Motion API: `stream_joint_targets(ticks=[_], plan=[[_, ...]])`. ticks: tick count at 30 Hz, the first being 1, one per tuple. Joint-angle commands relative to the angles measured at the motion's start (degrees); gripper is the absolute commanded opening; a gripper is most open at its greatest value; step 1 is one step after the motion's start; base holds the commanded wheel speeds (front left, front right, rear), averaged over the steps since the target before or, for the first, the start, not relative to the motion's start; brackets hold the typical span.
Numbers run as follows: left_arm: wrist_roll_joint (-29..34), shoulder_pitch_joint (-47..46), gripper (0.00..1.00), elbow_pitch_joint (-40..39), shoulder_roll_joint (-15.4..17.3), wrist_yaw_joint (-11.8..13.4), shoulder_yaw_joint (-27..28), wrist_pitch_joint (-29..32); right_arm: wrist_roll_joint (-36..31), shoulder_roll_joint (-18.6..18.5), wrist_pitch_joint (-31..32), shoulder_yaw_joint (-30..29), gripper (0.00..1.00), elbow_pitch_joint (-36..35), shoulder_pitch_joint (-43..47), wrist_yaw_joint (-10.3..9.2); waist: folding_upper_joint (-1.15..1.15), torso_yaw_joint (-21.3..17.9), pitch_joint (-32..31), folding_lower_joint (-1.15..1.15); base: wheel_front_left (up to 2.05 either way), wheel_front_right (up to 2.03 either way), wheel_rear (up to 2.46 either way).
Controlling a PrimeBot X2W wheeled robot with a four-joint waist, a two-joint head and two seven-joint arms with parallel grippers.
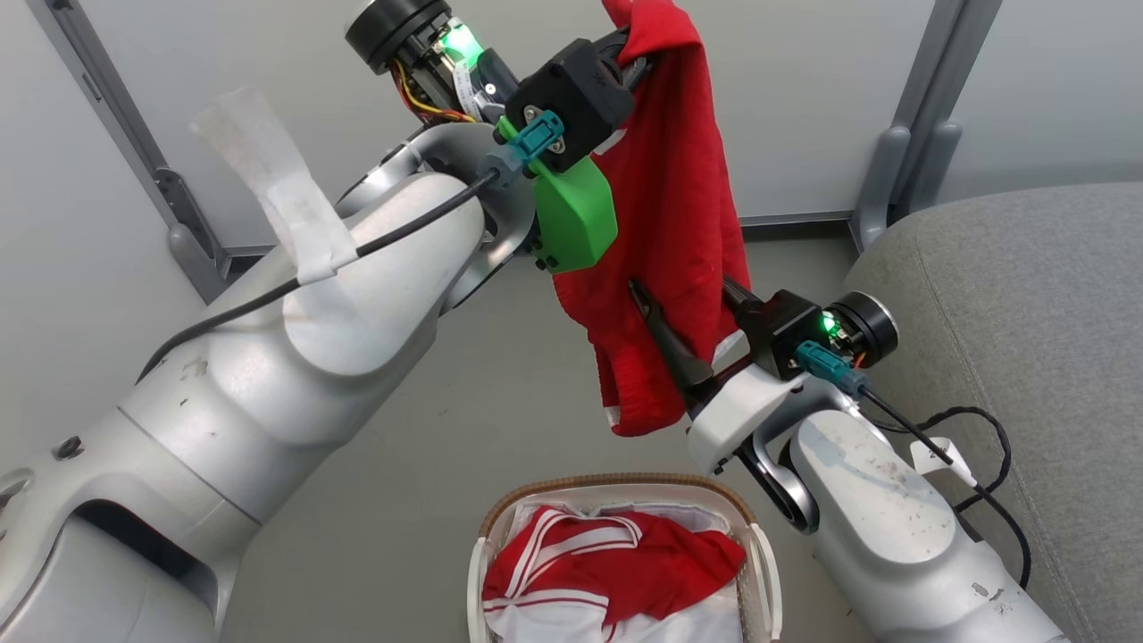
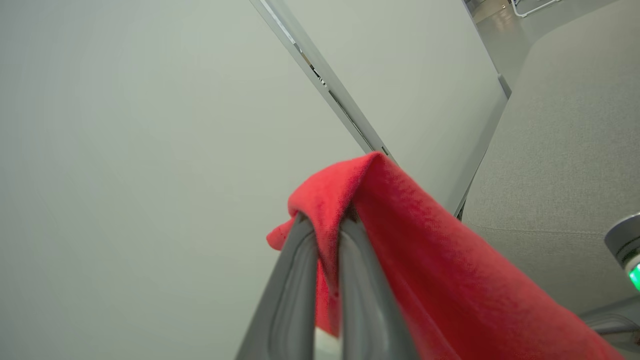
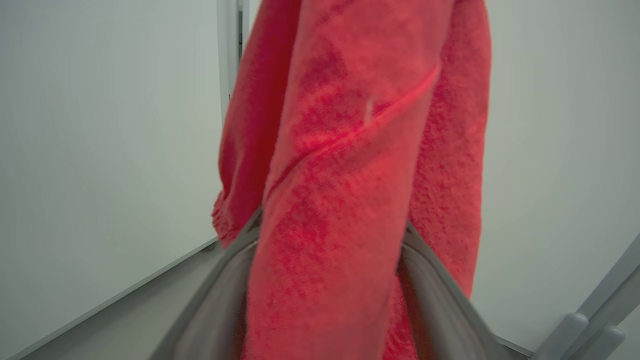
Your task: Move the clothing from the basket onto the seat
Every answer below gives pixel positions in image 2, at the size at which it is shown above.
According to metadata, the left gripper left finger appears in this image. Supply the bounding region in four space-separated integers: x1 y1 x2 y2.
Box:
236 212 320 360

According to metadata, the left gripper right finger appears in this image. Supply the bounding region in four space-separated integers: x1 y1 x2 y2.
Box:
338 219 419 360

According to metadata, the red clothing with white trim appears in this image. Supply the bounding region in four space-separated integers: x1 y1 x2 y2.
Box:
266 151 626 360

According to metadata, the grey fabric sofa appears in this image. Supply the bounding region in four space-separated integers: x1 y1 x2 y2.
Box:
461 0 640 351

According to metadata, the grey partition post beside sofa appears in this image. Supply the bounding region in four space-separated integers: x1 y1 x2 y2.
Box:
249 0 397 163

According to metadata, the white metal rack frame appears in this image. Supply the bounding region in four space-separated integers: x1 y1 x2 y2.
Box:
510 0 562 19

